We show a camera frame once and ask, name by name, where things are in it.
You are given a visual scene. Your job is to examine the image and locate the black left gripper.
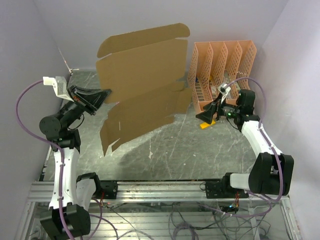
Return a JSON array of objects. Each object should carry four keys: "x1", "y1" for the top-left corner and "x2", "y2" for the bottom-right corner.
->
[{"x1": 57, "y1": 84, "x2": 111, "y2": 127}]

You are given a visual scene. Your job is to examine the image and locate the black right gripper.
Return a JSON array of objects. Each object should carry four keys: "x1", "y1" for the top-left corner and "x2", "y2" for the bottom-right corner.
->
[{"x1": 196, "y1": 92, "x2": 241, "y2": 124}]

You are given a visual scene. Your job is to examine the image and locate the brown cardboard box sheet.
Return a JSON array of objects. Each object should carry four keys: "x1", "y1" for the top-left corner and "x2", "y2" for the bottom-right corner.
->
[{"x1": 96, "y1": 23, "x2": 192, "y2": 151}]

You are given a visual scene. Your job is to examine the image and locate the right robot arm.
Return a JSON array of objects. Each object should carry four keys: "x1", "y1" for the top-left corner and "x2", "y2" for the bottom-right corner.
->
[{"x1": 195, "y1": 89, "x2": 294, "y2": 198}]

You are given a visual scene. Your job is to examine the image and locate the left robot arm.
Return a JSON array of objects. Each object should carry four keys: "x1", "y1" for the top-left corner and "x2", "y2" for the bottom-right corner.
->
[{"x1": 39, "y1": 84, "x2": 112, "y2": 240}]

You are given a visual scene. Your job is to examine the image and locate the yellow block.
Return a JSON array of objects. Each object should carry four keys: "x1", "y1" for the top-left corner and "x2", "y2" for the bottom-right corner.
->
[{"x1": 200, "y1": 120, "x2": 216, "y2": 130}]

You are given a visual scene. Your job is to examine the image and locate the orange plastic file rack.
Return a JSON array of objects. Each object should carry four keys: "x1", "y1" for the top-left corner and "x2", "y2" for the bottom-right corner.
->
[{"x1": 187, "y1": 40, "x2": 257, "y2": 114}]

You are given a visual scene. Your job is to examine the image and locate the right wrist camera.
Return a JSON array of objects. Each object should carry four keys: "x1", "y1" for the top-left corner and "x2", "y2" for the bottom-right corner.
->
[{"x1": 218, "y1": 83, "x2": 231, "y2": 98}]

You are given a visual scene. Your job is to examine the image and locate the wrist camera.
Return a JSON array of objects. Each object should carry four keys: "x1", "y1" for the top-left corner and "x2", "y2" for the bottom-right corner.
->
[
  {"x1": 42, "y1": 76, "x2": 69, "y2": 100},
  {"x1": 218, "y1": 83, "x2": 231, "y2": 98}
]

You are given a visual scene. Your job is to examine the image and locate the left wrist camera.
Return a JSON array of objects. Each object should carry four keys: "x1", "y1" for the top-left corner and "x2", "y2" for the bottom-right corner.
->
[{"x1": 42, "y1": 76, "x2": 69, "y2": 100}]

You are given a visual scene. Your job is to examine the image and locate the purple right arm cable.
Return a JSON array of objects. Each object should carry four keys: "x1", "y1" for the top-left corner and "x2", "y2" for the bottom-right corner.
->
[{"x1": 197, "y1": 76, "x2": 287, "y2": 218}]

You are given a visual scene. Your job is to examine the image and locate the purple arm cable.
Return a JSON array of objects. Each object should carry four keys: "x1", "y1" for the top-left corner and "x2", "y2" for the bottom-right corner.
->
[
  {"x1": 197, "y1": 76, "x2": 287, "y2": 218},
  {"x1": 16, "y1": 79, "x2": 118, "y2": 240}
]

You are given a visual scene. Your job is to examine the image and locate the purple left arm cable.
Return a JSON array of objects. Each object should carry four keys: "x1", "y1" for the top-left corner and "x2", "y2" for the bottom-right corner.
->
[{"x1": 16, "y1": 79, "x2": 118, "y2": 240}]

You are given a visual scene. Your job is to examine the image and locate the aluminium frame rail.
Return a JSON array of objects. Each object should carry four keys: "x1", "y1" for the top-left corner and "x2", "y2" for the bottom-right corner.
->
[{"x1": 14, "y1": 178, "x2": 303, "y2": 240}]

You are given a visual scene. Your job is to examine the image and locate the loose cables under frame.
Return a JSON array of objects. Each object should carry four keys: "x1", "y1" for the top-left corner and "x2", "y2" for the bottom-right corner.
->
[{"x1": 99, "y1": 199, "x2": 276, "y2": 240}]

